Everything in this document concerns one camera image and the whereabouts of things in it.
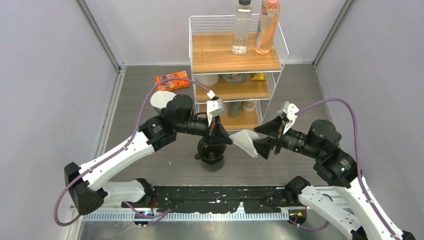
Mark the clear water bottle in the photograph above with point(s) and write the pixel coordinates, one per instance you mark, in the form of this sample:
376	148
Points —
242	27

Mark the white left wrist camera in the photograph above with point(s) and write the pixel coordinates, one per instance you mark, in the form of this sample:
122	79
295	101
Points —
214	107

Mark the white cup on shelf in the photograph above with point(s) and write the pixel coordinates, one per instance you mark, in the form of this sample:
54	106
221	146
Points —
207	79

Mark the dark green dripper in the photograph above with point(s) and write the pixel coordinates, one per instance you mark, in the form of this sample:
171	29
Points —
209	152

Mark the yellow snack packet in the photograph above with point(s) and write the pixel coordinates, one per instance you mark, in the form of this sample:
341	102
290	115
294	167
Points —
259	76

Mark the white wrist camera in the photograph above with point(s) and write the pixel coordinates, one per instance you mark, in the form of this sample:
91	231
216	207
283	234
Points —
214	107
288	113

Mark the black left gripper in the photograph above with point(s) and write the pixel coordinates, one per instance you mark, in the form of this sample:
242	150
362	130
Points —
220	136

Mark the pink drink bottle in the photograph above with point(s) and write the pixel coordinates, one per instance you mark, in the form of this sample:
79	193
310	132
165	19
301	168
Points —
267	24

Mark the white wire wooden shelf rack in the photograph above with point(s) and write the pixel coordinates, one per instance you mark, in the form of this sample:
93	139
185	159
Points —
210	52

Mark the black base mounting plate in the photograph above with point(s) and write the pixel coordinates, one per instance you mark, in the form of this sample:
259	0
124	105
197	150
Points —
220	199

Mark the printed ceramic bowl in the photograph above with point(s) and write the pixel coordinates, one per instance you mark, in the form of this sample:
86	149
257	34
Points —
234	78

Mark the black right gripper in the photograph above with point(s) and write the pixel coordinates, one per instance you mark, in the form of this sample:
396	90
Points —
263	145

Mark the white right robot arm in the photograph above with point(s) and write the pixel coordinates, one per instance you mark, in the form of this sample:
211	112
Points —
338	169

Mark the smoky glass mug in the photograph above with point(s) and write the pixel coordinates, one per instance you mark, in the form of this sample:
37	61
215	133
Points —
213	166

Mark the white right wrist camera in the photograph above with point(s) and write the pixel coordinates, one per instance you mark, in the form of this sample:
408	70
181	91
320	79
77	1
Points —
288	113

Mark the orange snack box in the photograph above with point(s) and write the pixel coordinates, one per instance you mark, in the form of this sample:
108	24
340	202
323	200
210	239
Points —
173	84

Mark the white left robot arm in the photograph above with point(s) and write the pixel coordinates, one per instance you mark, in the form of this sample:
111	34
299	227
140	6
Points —
89	184

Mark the grey metal can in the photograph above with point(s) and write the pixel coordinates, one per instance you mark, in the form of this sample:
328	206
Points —
234	109

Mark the white printed cup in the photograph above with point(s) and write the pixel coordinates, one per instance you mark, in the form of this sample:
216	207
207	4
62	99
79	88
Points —
249	105

